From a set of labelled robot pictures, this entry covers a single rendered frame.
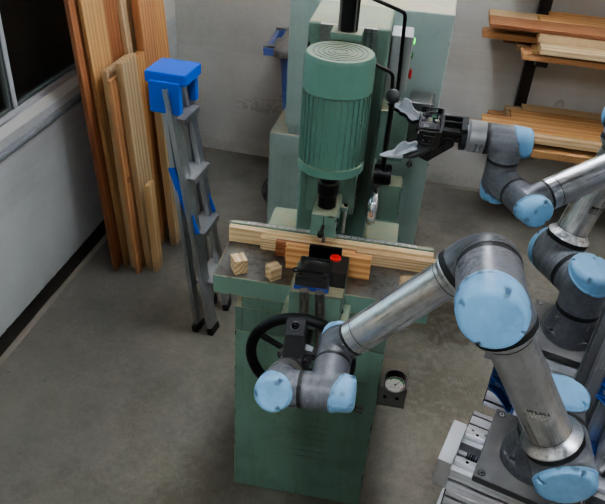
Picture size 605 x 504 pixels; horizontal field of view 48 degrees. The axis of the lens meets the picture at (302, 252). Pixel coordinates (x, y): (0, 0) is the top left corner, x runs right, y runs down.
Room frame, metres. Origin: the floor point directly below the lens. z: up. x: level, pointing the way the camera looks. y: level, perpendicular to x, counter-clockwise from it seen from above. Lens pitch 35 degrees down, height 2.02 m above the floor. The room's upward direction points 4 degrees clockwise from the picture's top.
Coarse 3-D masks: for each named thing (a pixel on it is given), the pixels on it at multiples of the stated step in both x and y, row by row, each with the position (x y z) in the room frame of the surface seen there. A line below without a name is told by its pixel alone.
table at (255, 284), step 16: (224, 256) 1.58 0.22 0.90; (256, 256) 1.59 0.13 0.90; (272, 256) 1.60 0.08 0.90; (224, 272) 1.50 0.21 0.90; (256, 272) 1.52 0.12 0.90; (288, 272) 1.53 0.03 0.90; (384, 272) 1.56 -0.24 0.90; (400, 272) 1.56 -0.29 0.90; (416, 272) 1.57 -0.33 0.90; (224, 288) 1.49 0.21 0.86; (240, 288) 1.48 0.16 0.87; (256, 288) 1.47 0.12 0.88; (272, 288) 1.47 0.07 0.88; (288, 288) 1.46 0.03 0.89; (352, 288) 1.47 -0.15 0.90; (368, 288) 1.48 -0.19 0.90; (384, 288) 1.48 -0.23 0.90; (352, 304) 1.44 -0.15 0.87; (368, 304) 1.43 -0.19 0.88
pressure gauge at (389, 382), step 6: (390, 372) 1.38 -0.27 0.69; (396, 372) 1.38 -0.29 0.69; (402, 372) 1.38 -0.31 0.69; (390, 378) 1.36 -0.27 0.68; (396, 378) 1.36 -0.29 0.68; (402, 378) 1.36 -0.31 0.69; (384, 384) 1.36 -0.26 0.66; (390, 384) 1.36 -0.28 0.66; (402, 384) 1.36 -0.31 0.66; (390, 390) 1.36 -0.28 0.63; (396, 390) 1.36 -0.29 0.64; (402, 390) 1.35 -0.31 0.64
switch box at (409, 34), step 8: (392, 32) 1.90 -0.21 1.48; (400, 32) 1.90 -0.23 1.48; (408, 32) 1.90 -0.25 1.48; (392, 40) 1.87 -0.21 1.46; (400, 40) 1.87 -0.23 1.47; (408, 40) 1.87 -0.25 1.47; (392, 48) 1.87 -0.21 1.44; (408, 48) 1.86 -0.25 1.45; (392, 56) 1.87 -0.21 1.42; (408, 56) 1.86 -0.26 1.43; (392, 64) 1.87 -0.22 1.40; (408, 64) 1.86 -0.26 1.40; (408, 72) 1.87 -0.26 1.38; (400, 80) 1.87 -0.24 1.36; (384, 88) 1.87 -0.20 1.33; (400, 88) 1.87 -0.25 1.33
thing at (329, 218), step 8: (336, 200) 1.65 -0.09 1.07; (320, 208) 1.60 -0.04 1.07; (336, 208) 1.61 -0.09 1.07; (312, 216) 1.57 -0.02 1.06; (320, 216) 1.57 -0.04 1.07; (328, 216) 1.57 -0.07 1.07; (336, 216) 1.57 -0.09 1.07; (312, 224) 1.57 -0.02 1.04; (320, 224) 1.57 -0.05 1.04; (328, 224) 1.57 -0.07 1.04; (336, 224) 1.58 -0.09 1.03; (312, 232) 1.57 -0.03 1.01; (328, 232) 1.57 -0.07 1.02
